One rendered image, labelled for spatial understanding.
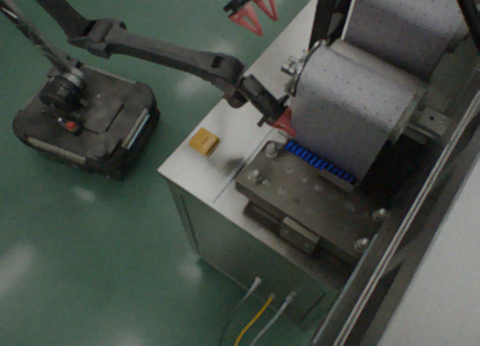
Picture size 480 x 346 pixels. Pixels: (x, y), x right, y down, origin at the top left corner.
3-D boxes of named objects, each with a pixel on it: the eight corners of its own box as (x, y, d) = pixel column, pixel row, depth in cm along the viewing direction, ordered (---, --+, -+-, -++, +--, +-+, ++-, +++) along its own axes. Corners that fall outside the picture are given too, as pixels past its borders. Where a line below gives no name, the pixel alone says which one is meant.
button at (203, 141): (201, 130, 134) (201, 126, 132) (219, 140, 132) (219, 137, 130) (189, 145, 132) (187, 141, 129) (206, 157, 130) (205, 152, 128)
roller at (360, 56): (335, 61, 120) (345, 28, 109) (418, 103, 113) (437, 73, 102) (313, 88, 115) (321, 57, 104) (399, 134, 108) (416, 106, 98)
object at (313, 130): (287, 139, 120) (295, 99, 103) (361, 181, 113) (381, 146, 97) (286, 140, 119) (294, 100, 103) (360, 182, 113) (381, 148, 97)
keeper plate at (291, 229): (283, 229, 118) (286, 215, 108) (314, 249, 115) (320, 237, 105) (278, 236, 117) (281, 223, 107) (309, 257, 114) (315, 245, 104)
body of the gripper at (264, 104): (260, 129, 114) (241, 110, 112) (280, 104, 118) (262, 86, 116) (271, 123, 108) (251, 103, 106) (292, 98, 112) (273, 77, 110)
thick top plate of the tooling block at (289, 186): (267, 149, 123) (268, 139, 117) (392, 224, 112) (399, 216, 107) (235, 189, 117) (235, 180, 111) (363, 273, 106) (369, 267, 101)
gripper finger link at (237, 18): (248, 45, 97) (222, 11, 94) (266, 27, 100) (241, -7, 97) (265, 37, 92) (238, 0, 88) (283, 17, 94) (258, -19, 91)
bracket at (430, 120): (423, 110, 92) (427, 104, 91) (448, 122, 91) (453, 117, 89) (413, 125, 91) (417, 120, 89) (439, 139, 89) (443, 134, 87)
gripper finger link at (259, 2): (255, 37, 99) (231, 2, 95) (273, 19, 101) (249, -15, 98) (273, 27, 93) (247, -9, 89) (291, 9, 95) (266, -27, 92)
